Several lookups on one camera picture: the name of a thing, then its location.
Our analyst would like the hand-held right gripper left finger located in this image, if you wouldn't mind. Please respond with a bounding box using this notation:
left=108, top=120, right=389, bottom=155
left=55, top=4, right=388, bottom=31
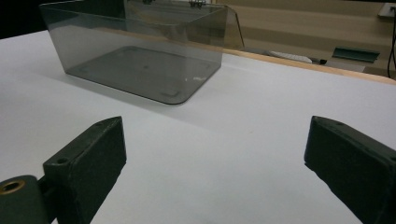
left=42, top=116, right=128, bottom=224

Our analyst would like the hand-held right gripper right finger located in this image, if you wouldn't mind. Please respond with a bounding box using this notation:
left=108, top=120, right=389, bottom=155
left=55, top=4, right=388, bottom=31
left=304, top=115, right=396, bottom=224

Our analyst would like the transparent grey plastic box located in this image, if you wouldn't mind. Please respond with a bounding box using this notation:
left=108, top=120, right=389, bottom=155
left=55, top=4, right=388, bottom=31
left=39, top=0, right=246, bottom=105

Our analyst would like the wooden table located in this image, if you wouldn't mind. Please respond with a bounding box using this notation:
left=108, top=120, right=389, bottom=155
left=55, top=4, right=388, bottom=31
left=222, top=46, right=396, bottom=87

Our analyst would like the dark rectangular desk plate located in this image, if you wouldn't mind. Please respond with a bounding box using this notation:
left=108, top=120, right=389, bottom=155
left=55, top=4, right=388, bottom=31
left=332, top=46, right=381, bottom=63

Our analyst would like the white flat object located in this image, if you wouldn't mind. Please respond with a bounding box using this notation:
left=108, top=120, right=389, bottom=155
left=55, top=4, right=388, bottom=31
left=270, top=50, right=313, bottom=64

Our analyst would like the wooden desk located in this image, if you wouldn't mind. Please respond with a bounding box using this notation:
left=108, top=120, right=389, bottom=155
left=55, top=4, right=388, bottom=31
left=214, top=0, right=396, bottom=78

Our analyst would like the white power socket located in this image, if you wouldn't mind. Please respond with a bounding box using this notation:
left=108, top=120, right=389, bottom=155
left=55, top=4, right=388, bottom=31
left=377, top=2, right=396, bottom=19

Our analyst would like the bundle of black cables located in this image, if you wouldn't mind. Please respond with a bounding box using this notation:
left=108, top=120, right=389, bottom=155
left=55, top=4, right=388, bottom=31
left=386, top=7, right=396, bottom=78

